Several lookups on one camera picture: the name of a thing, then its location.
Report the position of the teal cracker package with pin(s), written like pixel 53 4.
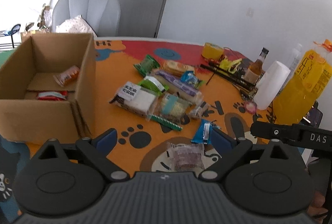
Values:
pixel 171 107

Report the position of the green striped stick packet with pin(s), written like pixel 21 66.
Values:
pixel 165 122

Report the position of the yellow tape roll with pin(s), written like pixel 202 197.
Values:
pixel 212 51

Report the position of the orange snack packet in box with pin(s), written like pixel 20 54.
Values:
pixel 67 77

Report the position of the colourful cartoon table mat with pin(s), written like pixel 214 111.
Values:
pixel 142 144

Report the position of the clear purple cake packet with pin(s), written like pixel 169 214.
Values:
pixel 185 157

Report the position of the small green snack packet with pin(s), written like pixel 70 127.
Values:
pixel 151 83

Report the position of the black rod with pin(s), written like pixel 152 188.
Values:
pixel 228 76

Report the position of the white paper towel roll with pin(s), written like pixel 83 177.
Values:
pixel 270 84

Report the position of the white dotted pillow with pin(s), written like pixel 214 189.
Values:
pixel 75 25

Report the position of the red snack packet in box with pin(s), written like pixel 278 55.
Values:
pixel 52 95

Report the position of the pink fluffy keychain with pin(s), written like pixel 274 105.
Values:
pixel 250 107

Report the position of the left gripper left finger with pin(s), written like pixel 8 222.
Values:
pixel 94 152

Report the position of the brown glass bottle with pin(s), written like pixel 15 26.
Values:
pixel 254 71

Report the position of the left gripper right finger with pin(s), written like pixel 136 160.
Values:
pixel 232 151

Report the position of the yellow green plastic toy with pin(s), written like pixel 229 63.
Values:
pixel 230 66

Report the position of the purple bread package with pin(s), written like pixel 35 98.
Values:
pixel 183 90

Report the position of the grey armchair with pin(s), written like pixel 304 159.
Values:
pixel 102 15

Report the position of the blue wrapper snack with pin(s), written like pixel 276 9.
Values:
pixel 203 133

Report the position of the orange biscuit packet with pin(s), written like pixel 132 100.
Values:
pixel 177 68

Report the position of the brown cardboard box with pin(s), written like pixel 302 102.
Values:
pixel 30 70

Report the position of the blue snack packet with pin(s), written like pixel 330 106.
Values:
pixel 189 78

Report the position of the white labelled snack package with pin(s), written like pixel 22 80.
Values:
pixel 135 99

